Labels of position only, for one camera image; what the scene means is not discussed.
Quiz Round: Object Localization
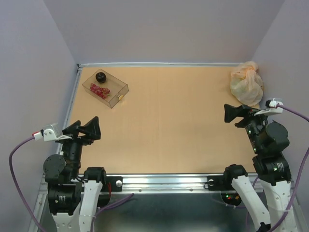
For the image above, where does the aluminium front rail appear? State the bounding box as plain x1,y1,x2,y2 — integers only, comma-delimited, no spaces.
40,173,295,194

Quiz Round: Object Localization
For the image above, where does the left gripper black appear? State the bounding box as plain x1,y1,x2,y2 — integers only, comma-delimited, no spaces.
58,114,101,175

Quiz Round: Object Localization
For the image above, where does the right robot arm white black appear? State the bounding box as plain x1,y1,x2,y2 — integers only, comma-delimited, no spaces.
222,100,298,232

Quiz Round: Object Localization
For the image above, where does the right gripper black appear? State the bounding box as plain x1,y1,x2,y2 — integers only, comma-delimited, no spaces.
224,102,272,153

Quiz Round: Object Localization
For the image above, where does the red grape bunch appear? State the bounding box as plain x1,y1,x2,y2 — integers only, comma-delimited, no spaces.
90,83,111,99

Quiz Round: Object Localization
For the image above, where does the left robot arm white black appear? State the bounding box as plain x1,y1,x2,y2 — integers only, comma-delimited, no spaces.
42,116,108,232

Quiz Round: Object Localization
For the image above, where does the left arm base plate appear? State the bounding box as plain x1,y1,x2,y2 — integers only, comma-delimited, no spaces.
101,176,123,192

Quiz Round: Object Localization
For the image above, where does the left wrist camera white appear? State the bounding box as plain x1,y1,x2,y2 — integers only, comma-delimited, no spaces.
32,123,72,142

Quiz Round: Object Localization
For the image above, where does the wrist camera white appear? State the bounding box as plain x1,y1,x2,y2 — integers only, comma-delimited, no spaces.
32,123,72,142
254,98,283,116

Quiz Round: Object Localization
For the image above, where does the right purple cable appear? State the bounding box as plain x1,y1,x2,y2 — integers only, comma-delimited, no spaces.
269,103,309,232

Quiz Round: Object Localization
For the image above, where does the dark purple plum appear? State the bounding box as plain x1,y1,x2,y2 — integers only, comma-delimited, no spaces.
95,72,107,84

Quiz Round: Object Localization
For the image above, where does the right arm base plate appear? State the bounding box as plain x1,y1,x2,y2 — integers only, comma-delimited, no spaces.
204,175,243,208

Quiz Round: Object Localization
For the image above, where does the translucent plastic bag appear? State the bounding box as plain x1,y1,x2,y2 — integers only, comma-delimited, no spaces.
230,61,264,106

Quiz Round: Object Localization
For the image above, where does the clear plastic container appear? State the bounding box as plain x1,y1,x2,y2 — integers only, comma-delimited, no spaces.
82,69,129,108

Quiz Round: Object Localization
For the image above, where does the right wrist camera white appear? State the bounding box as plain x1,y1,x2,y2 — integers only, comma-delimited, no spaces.
254,98,283,116

